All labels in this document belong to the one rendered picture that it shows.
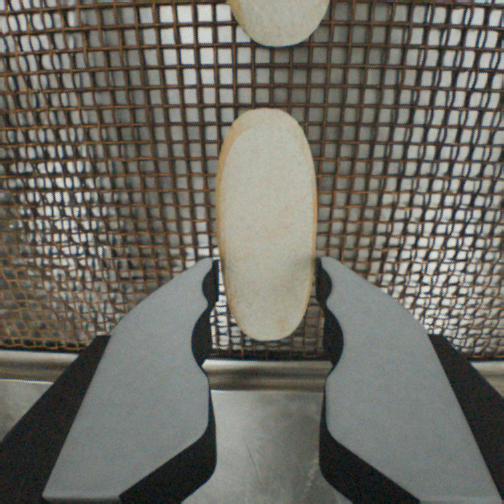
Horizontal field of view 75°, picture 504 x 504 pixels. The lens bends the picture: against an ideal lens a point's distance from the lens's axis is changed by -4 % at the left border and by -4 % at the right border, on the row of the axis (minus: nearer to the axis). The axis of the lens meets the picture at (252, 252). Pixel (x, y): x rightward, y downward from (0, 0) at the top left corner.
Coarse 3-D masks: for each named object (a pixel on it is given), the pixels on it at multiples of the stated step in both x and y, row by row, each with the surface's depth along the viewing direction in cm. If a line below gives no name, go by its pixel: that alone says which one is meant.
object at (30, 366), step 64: (192, 0) 10; (384, 0) 10; (192, 64) 11; (256, 64) 11; (320, 64) 10; (384, 64) 10; (0, 128) 12; (64, 128) 12; (448, 128) 11; (0, 192) 13; (64, 192) 13; (128, 192) 13; (192, 192) 13; (320, 192) 13; (384, 192) 12; (448, 192) 12; (0, 256) 14; (64, 256) 14; (64, 320) 16; (320, 320) 16; (448, 320) 15; (256, 384) 17; (320, 384) 16
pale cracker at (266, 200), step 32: (256, 128) 11; (288, 128) 11; (224, 160) 12; (256, 160) 11; (288, 160) 11; (224, 192) 12; (256, 192) 12; (288, 192) 12; (224, 224) 12; (256, 224) 12; (288, 224) 12; (224, 256) 13; (256, 256) 13; (288, 256) 13; (224, 288) 14; (256, 288) 13; (288, 288) 13; (256, 320) 14; (288, 320) 14
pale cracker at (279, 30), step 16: (240, 0) 9; (256, 0) 9; (272, 0) 9; (288, 0) 9; (304, 0) 9; (320, 0) 9; (240, 16) 10; (256, 16) 9; (272, 16) 9; (288, 16) 9; (304, 16) 9; (320, 16) 9; (256, 32) 10; (272, 32) 10; (288, 32) 10; (304, 32) 10
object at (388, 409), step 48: (336, 288) 10; (336, 336) 9; (384, 336) 8; (336, 384) 7; (384, 384) 7; (432, 384) 7; (336, 432) 6; (384, 432) 6; (432, 432) 6; (336, 480) 6; (384, 480) 5; (432, 480) 5; (480, 480) 5
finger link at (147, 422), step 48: (192, 288) 10; (144, 336) 8; (192, 336) 8; (96, 384) 7; (144, 384) 7; (192, 384) 7; (96, 432) 6; (144, 432) 6; (192, 432) 6; (96, 480) 5; (144, 480) 5; (192, 480) 6
